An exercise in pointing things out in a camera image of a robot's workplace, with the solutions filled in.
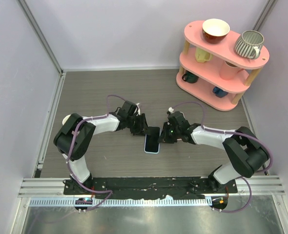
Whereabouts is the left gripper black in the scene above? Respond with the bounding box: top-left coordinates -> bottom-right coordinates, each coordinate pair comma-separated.
127,114 -> 151,137

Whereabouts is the black phone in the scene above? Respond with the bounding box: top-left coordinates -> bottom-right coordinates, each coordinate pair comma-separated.
144,126 -> 160,153

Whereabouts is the blue phone case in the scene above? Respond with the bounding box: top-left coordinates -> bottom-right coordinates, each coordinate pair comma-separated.
144,126 -> 161,155

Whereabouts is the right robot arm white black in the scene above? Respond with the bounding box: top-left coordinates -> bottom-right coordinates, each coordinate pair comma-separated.
158,111 -> 270,193

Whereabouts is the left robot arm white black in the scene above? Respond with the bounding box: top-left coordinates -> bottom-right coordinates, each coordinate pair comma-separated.
53,100 -> 149,195

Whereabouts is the dark green mug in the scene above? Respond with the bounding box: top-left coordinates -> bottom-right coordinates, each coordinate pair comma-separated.
182,71 -> 199,84

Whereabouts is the blue mug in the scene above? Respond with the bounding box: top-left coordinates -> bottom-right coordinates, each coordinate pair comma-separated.
212,87 -> 228,98

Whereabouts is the pink three-tier shelf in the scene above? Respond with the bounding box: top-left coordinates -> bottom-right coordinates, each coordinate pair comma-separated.
176,19 -> 269,111

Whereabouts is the yellow mug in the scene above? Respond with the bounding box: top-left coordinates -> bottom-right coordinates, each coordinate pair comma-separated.
195,47 -> 213,63

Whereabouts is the pink mug on shelf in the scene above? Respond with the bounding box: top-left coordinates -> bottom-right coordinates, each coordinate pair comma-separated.
219,61 -> 244,80

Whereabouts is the red bowl white inside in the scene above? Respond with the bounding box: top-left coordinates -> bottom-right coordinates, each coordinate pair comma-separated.
202,19 -> 230,44

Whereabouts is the grey striped mug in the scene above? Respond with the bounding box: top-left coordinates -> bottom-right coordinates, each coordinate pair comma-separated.
234,30 -> 265,59

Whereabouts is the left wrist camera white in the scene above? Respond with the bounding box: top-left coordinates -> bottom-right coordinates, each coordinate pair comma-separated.
136,103 -> 141,115

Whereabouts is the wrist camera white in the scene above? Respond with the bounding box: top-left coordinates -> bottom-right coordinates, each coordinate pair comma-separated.
167,107 -> 175,116
136,103 -> 141,115

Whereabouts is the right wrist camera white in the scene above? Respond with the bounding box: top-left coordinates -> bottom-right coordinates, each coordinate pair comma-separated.
167,107 -> 175,116

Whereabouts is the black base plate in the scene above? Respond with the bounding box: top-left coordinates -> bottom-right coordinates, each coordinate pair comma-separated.
63,175 -> 238,198

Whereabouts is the white slotted cable duct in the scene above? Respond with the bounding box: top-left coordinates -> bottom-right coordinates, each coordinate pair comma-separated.
29,196 -> 212,207

